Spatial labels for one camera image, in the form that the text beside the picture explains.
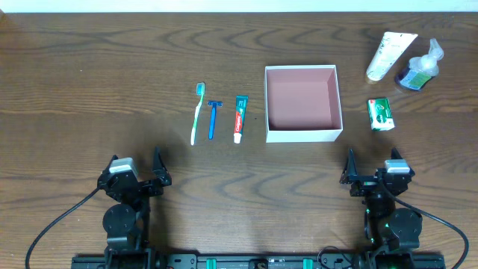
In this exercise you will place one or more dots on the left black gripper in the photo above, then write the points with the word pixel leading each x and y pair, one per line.
pixel 140 186

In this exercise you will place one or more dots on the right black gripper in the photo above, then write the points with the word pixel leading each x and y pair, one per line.
pixel 370 182

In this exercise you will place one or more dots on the green soap bar box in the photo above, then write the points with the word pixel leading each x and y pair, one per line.
pixel 380 114

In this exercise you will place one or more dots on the clear soap pump bottle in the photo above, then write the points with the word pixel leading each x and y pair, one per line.
pixel 420 70

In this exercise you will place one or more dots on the white lotion tube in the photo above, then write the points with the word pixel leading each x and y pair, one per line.
pixel 392 46

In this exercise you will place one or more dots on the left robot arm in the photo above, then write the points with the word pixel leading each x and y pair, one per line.
pixel 127 222

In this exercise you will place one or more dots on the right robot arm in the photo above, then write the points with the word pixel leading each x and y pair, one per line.
pixel 394 232

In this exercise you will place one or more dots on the white box pink interior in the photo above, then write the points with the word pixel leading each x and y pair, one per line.
pixel 302 104

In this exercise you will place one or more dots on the green white toothbrush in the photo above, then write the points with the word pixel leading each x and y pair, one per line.
pixel 200 91

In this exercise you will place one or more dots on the blue disposable razor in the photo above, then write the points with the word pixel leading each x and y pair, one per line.
pixel 214 106

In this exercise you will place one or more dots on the green red toothpaste tube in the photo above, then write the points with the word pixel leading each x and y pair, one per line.
pixel 241 104

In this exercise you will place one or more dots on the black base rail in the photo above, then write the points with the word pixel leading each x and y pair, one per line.
pixel 324 260

